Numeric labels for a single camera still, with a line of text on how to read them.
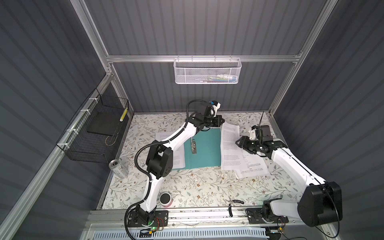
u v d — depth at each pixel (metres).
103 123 0.77
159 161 0.55
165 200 0.75
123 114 0.81
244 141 0.75
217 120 0.78
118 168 0.78
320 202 0.41
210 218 0.75
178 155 0.97
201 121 0.72
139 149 0.50
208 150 1.08
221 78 0.91
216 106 0.81
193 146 0.99
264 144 0.63
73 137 0.62
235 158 0.93
